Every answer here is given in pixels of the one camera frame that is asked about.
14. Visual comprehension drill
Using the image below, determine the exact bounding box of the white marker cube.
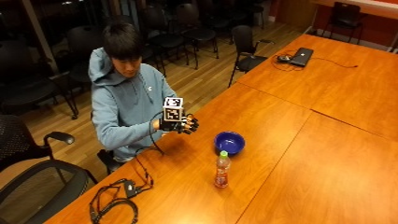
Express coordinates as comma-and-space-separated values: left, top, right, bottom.
160, 96, 184, 122

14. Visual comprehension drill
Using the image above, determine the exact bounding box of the blue bowl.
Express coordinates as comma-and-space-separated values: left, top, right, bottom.
212, 131, 246, 155

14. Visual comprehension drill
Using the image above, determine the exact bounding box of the drink bottle with green cap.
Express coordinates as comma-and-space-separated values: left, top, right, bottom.
214, 150, 231, 189

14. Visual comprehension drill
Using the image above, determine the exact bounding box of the the person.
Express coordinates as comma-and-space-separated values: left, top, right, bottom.
86, 21, 179, 163

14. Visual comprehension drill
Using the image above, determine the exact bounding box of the black seat under person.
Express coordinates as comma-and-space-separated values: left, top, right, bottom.
95, 148, 125, 175

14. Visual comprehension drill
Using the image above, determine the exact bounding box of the small black hub box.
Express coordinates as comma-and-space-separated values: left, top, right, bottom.
123, 180, 139, 198

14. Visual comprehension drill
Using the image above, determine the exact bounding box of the black armchair with armrests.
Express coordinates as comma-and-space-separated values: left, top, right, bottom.
226, 24, 275, 89

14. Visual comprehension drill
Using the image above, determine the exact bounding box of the row of black chairs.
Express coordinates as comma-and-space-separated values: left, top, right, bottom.
0, 0, 266, 120

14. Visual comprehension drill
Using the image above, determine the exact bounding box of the black laptop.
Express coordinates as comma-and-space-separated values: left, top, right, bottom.
288, 47, 314, 67

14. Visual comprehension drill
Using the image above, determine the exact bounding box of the black office chair with armrest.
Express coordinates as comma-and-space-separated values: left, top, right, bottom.
0, 114, 77, 173

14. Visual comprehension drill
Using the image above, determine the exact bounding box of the black mesh office chair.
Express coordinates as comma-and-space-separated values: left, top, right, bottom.
0, 159, 99, 224

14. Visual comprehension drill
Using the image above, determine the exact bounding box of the black glove cable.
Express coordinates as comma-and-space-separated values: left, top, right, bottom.
133, 111, 166, 190

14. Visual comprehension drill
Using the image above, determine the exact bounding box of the coiled black cable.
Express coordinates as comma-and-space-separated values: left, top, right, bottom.
87, 177, 139, 224

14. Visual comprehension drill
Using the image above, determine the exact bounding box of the thin black cable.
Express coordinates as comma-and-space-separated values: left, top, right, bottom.
271, 49, 359, 73

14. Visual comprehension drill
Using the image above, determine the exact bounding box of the black chair by wall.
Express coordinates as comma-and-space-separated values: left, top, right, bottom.
322, 1, 365, 44

